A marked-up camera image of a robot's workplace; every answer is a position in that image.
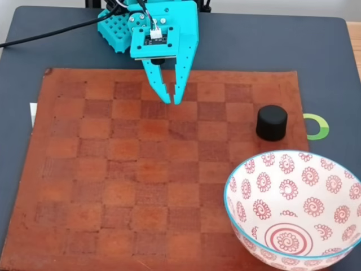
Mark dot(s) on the black cylinder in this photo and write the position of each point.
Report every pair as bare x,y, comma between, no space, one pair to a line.
271,124

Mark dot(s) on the white bowl with red flowers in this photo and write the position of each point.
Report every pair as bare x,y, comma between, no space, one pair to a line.
296,197

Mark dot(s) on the black table clamp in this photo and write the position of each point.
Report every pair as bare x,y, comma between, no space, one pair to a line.
205,5
90,3

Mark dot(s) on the brown leather chessboard mat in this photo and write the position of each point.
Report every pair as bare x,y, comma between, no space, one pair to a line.
141,169

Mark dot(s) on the teal framed camera module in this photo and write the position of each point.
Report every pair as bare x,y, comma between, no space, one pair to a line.
138,48

